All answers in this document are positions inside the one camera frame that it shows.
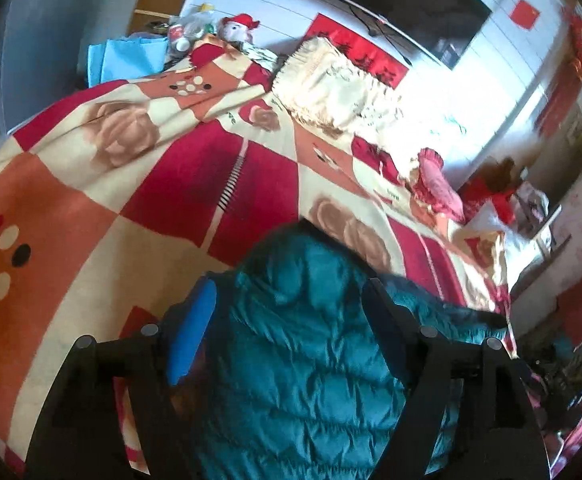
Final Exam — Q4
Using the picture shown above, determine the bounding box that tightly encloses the red cream floral blanket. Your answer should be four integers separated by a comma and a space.
0, 37, 514, 476

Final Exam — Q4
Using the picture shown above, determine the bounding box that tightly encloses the cream fringed pillow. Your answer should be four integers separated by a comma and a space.
273, 37, 406, 136

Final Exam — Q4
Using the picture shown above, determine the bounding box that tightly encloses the pink ruffled heart pillow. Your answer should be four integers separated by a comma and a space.
413, 148, 466, 223

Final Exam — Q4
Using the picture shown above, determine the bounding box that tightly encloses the grey refrigerator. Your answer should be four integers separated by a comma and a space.
0, 0, 137, 134

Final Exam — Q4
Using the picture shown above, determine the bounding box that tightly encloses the white pillow by bedside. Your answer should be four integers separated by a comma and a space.
466, 200, 542, 288

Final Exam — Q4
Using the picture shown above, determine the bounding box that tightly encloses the white plush toy red hat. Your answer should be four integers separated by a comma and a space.
217, 13, 259, 44

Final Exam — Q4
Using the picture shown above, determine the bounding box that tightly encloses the red bag by bed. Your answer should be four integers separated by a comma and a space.
458, 177, 515, 226

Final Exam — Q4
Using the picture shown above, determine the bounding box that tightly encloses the wooden chair with clutter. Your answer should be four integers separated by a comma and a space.
509, 181, 562, 258

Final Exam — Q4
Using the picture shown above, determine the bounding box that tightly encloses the red banner with characters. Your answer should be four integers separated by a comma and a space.
303, 14, 408, 89

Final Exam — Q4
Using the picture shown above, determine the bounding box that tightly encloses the teal quilted puffer jacket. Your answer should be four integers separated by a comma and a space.
170, 219, 510, 480

